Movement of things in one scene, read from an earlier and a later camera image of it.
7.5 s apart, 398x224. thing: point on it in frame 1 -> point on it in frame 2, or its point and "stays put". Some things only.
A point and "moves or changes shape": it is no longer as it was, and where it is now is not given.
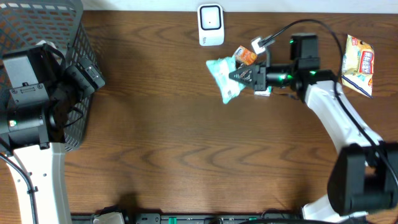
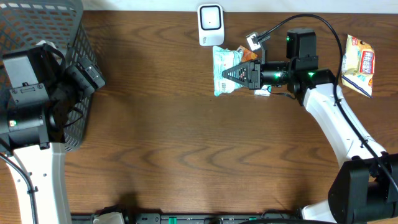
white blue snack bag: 358,65 stays put
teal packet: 221,69 moves or changes shape
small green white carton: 263,93 stays put
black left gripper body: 58,84 stays put
